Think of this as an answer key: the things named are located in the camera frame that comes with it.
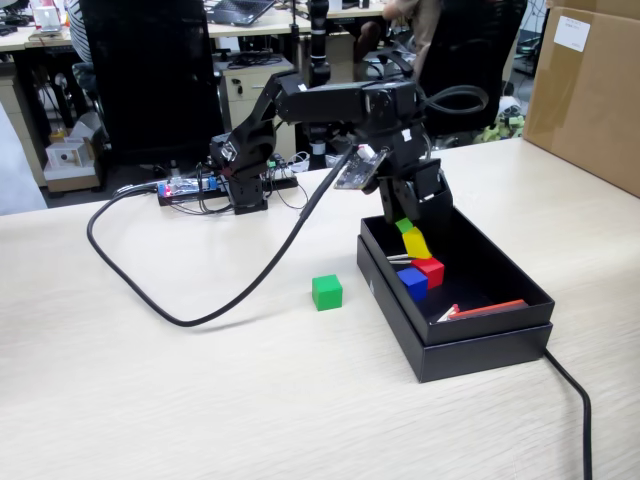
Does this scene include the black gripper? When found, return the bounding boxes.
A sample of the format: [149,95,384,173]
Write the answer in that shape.
[372,126,455,242]

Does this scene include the yellow wooden cube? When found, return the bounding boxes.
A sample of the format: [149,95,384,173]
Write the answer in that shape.
[402,225,434,260]

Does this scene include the red wooden cube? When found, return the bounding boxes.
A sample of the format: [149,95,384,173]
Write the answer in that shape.
[412,256,446,291]

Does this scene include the blue wooden cube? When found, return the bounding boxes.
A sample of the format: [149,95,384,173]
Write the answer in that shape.
[396,266,430,303]

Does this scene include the green wooden cube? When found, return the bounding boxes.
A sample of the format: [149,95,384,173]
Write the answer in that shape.
[311,273,344,312]

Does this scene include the black cardboard box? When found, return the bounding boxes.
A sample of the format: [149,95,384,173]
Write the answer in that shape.
[355,234,555,385]
[359,203,557,346]

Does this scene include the large brown cardboard box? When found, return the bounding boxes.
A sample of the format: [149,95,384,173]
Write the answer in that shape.
[521,0,640,199]

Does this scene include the small open cardboard box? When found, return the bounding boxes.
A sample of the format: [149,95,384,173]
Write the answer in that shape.
[43,134,101,195]

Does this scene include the white product box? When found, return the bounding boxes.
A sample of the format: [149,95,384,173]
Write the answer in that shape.
[46,142,87,172]

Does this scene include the green plush toy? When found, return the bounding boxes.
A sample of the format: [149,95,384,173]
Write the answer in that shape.
[474,110,526,146]

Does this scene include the orange red stick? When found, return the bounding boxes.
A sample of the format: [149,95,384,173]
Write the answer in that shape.
[452,298,530,319]

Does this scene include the black armrest office chair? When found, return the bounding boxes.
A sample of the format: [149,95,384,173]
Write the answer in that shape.
[377,0,529,151]

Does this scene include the seated person beige shirt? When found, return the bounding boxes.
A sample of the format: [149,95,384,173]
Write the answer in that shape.
[353,0,441,66]

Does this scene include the black pole white rings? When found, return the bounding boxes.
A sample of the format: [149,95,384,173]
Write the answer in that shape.
[305,0,334,157]

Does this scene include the beige drawer cabinet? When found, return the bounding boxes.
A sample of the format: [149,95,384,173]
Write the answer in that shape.
[219,59,297,151]
[0,74,49,192]

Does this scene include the white shipping label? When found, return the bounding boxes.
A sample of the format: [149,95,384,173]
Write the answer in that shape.
[553,14,592,52]

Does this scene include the beige office desk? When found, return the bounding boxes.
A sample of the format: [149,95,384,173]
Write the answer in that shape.
[207,4,411,40]
[0,24,81,55]

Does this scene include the blue controller circuit board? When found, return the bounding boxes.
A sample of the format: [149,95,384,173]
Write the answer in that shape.
[156,174,221,200]

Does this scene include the black laptop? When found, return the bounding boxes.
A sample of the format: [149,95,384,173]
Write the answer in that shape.
[207,0,277,27]

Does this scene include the tall black office chair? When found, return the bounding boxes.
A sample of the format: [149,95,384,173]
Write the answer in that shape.
[79,0,224,169]

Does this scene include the white garment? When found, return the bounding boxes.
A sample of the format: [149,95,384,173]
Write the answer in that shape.
[0,102,49,216]

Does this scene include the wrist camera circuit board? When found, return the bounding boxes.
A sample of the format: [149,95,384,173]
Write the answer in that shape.
[332,143,388,193]

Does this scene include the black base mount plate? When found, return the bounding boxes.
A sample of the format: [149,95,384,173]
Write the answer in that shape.
[157,177,301,216]

